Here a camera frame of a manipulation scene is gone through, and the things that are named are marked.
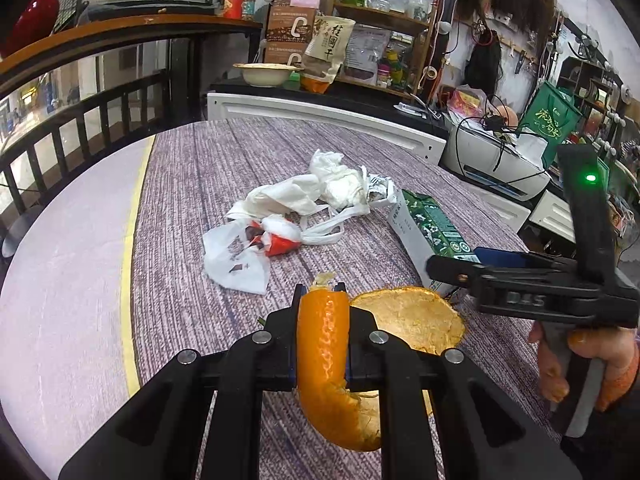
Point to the cream bowl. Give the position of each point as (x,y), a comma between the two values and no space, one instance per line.
(265,76)

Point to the green white drink carton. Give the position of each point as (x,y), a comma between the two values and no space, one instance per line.
(430,230)

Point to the red vase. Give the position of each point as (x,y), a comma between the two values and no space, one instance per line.
(35,20)

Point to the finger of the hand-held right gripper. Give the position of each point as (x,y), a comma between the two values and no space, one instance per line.
(450,272)
(505,257)

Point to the brown cardboard box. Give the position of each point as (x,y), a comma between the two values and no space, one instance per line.
(285,25)

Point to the green tote bag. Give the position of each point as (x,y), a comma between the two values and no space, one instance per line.
(547,115)

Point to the red tin can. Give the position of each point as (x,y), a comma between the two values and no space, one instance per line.
(234,5)

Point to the wooden shelf rack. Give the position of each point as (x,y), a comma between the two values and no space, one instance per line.
(380,14)

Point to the striped purple tablecloth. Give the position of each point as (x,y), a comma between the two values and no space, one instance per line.
(200,185)

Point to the black hair bundle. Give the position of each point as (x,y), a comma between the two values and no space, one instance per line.
(482,65)

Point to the crumpled white tissue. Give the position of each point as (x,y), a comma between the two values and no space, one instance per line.
(335,185)

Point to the black wooden railing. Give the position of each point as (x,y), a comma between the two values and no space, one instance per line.
(120,92)

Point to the kraft paper snack bag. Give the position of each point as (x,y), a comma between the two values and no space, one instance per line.
(327,45)

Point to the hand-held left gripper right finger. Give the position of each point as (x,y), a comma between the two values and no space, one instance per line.
(362,355)

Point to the white plastic bag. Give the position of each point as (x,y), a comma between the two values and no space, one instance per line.
(235,260)

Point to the person's right hand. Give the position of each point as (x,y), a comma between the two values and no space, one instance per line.
(620,355)

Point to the printed paper wrapper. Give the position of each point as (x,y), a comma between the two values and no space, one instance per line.
(382,190)

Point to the white printer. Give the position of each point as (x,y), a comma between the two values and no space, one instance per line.
(480,160)

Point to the wooden counter ledge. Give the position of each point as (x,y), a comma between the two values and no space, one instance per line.
(125,25)

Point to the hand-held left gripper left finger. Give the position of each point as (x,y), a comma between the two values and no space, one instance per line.
(282,350)

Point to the hanging dark wigs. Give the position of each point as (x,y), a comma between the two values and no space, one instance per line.
(525,0)

